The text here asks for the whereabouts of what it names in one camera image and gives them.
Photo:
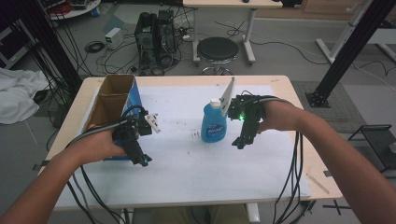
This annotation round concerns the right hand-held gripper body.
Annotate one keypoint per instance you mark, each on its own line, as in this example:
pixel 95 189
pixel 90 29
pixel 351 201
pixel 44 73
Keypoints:
pixel 252 112

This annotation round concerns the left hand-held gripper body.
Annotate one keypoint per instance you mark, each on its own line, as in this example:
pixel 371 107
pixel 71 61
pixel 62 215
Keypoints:
pixel 137 127

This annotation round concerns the blue bottle with white cap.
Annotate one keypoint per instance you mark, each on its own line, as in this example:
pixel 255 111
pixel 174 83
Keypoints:
pixel 213 127

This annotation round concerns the blue cardboard box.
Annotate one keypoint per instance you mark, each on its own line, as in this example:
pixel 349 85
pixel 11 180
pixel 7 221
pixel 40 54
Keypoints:
pixel 109 105

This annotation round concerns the person's right hand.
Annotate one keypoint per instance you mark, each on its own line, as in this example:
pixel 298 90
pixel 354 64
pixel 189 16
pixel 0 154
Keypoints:
pixel 280 116

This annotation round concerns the person's left hand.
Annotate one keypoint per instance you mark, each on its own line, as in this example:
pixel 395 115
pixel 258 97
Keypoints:
pixel 99 146

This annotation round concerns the white table mat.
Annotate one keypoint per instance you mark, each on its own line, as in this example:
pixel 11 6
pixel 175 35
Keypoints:
pixel 186 174

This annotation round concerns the person's legs in khaki trousers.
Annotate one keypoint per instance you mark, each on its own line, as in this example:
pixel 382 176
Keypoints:
pixel 168 216

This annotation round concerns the black round stool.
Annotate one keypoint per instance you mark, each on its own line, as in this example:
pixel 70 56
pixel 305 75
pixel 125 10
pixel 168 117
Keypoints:
pixel 218 48

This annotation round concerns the white table leg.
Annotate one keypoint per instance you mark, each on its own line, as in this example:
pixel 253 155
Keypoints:
pixel 252 213

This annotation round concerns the large black computer tower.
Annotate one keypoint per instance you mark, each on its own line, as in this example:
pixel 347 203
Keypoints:
pixel 145 40

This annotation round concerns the thin wooden stick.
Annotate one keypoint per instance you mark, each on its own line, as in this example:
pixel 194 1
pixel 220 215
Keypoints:
pixel 317 183

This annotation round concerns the grey floor mat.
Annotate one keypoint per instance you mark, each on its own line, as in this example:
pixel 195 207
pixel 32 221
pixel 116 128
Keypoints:
pixel 342 109

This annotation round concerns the small white box device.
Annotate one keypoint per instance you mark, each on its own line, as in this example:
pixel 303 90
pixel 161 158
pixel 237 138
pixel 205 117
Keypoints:
pixel 113 38

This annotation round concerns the black tape strip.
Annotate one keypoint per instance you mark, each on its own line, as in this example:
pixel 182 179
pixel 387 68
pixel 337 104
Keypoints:
pixel 327 173
pixel 42 164

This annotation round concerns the small black computer tower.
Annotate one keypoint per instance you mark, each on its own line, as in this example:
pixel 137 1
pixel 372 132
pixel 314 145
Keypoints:
pixel 166 31

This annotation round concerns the light wooden desk white legs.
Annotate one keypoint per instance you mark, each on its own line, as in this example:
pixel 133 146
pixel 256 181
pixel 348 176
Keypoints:
pixel 230 3

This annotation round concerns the black tape cross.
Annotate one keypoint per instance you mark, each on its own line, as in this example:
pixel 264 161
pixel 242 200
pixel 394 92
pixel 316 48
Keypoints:
pixel 336 207

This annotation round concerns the white cloth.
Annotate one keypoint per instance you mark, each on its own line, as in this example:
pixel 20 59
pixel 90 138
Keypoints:
pixel 18 93

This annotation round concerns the round white table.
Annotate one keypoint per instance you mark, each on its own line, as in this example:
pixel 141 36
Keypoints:
pixel 81 11

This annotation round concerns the black shelf unit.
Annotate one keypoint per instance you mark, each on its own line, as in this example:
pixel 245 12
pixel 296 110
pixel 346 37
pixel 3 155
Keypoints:
pixel 12 43

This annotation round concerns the black metal post with base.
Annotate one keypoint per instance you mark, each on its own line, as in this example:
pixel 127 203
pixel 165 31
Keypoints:
pixel 351 46

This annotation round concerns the white metal stand frame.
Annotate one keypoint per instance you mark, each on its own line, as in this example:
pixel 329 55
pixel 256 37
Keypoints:
pixel 342 34

